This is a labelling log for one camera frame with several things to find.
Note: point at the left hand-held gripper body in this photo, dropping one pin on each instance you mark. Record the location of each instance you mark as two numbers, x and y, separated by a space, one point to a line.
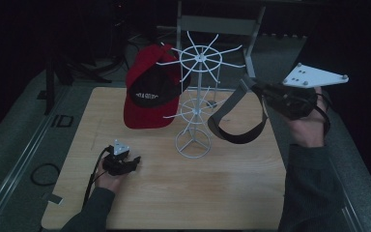
117 161

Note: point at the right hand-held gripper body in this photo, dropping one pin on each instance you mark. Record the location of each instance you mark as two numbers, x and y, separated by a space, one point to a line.
293 96

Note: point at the grey headband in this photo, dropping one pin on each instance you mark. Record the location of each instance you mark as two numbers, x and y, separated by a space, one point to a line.
229 106

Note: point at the red baseball cap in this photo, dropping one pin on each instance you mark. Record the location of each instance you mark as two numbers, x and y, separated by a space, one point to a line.
141 119

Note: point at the person's left hand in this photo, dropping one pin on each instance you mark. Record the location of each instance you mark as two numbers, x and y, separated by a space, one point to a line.
108 182

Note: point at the person's right hand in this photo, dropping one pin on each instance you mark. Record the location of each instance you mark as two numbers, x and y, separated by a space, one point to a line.
307 130

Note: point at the grey tape piece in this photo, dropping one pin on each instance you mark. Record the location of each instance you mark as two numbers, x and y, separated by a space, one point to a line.
54 199

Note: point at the black tripod stand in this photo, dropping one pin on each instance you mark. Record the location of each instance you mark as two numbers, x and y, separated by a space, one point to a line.
50 87

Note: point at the silver floor rail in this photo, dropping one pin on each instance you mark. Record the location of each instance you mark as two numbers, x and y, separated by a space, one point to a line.
16 161

